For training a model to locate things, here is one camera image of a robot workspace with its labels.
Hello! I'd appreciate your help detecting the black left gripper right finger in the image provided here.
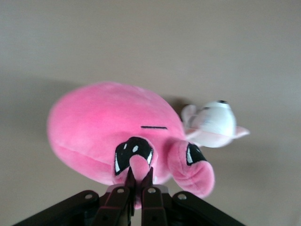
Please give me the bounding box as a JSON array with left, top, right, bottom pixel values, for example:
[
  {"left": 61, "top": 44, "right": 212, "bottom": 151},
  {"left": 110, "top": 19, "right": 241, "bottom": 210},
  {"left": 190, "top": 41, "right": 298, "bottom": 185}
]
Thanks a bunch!
[{"left": 141, "top": 166, "right": 245, "bottom": 226}]

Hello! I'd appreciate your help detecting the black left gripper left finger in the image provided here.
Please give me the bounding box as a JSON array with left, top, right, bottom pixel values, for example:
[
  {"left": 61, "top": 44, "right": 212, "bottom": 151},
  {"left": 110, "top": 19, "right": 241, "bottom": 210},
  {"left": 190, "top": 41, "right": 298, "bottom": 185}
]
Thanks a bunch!
[{"left": 14, "top": 167, "right": 135, "bottom": 226}]

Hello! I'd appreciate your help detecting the pink round plush toy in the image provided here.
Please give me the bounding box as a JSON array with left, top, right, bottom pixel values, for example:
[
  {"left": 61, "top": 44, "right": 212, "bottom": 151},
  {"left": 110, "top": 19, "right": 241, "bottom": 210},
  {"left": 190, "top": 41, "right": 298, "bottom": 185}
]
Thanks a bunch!
[{"left": 46, "top": 83, "right": 216, "bottom": 199}]

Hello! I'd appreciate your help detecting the white and pink plush dog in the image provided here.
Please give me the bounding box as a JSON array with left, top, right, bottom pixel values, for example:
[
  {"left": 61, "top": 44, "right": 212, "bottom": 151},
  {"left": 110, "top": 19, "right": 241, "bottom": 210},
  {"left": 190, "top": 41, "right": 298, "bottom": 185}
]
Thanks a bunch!
[{"left": 180, "top": 100, "right": 250, "bottom": 148}]

